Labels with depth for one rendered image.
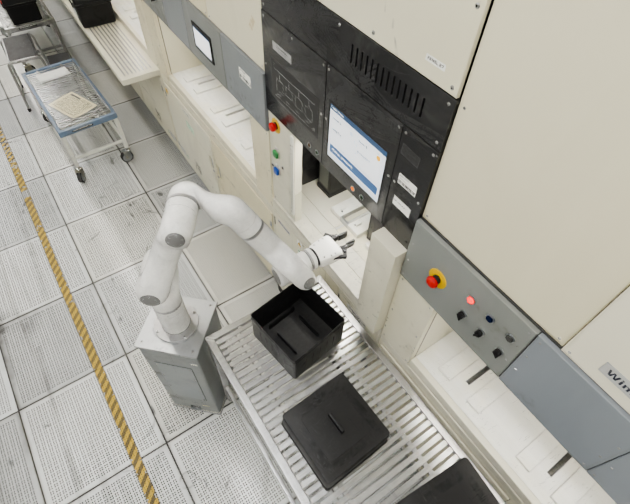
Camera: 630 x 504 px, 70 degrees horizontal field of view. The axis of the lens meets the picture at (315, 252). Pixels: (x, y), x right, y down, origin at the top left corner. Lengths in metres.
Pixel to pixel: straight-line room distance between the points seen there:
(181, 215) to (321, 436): 0.91
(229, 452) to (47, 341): 1.31
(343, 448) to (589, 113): 1.29
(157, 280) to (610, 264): 1.32
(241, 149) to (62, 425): 1.78
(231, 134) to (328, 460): 1.83
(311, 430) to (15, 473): 1.71
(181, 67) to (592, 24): 2.75
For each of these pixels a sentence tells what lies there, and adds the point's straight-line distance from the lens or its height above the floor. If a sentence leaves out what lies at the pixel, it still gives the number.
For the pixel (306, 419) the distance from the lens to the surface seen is 1.75.
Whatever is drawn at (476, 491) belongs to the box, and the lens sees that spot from 1.64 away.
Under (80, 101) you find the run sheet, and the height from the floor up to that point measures 0.46.
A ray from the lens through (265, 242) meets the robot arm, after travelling 1.47.
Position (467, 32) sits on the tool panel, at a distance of 1.05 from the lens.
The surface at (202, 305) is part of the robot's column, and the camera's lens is 2.10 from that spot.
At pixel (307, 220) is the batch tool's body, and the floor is 0.87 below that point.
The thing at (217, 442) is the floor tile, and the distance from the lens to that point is 2.65.
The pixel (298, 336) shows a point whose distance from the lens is 1.98.
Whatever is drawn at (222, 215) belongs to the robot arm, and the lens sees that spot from 1.38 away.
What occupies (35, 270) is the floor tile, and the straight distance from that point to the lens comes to 3.55.
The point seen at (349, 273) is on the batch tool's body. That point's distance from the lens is 2.03.
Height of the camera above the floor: 2.54
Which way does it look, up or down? 53 degrees down
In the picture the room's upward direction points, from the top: 3 degrees clockwise
